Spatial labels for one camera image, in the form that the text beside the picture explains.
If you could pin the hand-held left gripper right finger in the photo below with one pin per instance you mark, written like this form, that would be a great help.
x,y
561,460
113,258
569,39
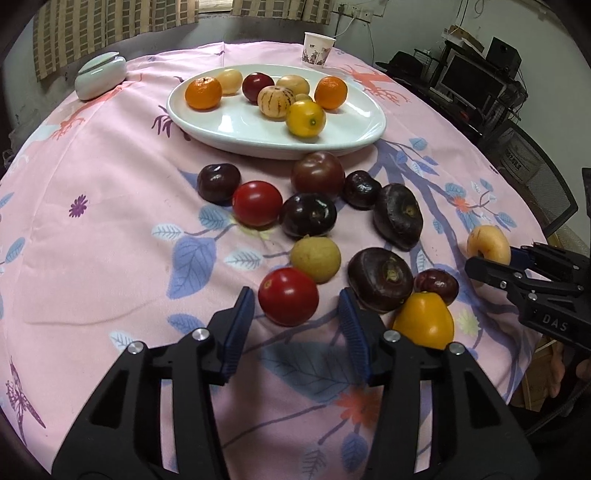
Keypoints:
x,y
353,332

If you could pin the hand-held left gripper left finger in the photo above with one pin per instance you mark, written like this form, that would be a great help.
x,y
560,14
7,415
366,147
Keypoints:
x,y
238,332

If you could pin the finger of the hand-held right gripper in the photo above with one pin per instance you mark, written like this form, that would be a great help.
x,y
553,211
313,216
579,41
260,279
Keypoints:
x,y
489,272
554,263

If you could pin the pale yellow loquat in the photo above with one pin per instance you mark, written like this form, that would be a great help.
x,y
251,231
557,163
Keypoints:
x,y
231,81
489,242

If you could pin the dark purple plum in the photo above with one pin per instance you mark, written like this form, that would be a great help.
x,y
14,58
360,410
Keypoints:
x,y
218,183
309,214
436,285
361,189

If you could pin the dark passion fruit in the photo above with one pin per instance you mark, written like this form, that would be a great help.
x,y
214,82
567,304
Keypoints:
x,y
398,216
380,279

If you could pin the red tomato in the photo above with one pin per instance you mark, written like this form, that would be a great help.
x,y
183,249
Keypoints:
x,y
288,296
257,203

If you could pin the orange yellow tomato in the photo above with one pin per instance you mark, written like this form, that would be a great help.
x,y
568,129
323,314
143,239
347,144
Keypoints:
x,y
425,321

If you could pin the tan longan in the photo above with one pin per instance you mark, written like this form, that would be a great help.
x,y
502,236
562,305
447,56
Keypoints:
x,y
316,258

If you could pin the dark reddish brown tomato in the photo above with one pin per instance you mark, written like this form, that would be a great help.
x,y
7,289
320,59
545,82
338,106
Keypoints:
x,y
317,171

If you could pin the white oval plate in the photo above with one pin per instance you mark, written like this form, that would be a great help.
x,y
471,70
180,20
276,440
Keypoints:
x,y
249,129

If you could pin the striped pepino melon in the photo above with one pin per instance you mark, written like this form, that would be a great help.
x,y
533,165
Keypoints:
x,y
276,102

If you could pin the orange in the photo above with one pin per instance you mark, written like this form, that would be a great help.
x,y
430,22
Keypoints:
x,y
330,92

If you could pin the small yellow green plum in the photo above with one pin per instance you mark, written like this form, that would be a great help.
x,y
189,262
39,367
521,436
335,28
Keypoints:
x,y
303,97

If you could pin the orange mandarin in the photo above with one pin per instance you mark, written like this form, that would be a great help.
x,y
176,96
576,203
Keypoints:
x,y
203,93

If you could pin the red plum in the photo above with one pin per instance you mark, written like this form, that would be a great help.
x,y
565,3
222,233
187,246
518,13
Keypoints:
x,y
256,86

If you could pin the large pale yellow plum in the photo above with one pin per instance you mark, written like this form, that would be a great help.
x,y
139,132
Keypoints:
x,y
295,84

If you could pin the person's right hand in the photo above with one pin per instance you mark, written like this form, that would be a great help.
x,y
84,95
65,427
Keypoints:
x,y
561,369

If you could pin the black mesh office chair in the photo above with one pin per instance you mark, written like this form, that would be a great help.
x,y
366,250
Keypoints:
x,y
535,175

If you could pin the black computer desk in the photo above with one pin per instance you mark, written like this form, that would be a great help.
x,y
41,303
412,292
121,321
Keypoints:
x,y
461,120

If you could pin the pink floral tablecloth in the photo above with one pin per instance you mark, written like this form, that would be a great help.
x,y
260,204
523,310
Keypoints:
x,y
115,230

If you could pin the computer monitor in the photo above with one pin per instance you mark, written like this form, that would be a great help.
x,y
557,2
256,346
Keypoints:
x,y
468,76

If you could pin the black speaker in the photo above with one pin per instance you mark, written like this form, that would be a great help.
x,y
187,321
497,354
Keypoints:
x,y
503,53

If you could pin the black hat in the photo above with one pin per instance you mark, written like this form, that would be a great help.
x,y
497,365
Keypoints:
x,y
401,62

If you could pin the flat cardboard box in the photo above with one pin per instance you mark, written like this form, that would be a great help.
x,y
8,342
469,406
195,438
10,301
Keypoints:
x,y
464,37

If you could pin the printed paper cup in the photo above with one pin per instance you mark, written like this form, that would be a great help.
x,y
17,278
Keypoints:
x,y
317,50

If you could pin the pale green lidded jar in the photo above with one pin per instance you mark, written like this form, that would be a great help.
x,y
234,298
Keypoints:
x,y
101,78

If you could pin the striped beige curtain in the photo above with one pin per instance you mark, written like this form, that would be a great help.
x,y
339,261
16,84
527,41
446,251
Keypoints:
x,y
277,9
92,27

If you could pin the bright window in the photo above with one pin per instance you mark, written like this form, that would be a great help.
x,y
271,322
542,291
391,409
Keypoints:
x,y
214,3

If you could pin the white wall socket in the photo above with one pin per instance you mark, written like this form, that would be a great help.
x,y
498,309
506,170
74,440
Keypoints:
x,y
364,14
344,8

